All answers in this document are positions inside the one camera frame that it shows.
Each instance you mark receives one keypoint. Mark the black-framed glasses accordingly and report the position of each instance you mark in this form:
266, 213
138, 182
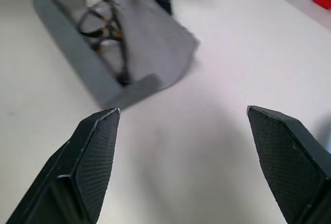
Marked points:
108, 40

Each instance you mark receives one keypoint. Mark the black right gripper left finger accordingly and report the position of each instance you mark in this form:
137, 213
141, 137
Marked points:
88, 172

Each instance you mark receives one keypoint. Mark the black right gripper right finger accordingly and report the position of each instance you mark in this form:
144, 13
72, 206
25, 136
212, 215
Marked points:
287, 167

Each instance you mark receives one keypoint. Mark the grey glasses case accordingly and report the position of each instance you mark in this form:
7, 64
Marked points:
152, 43

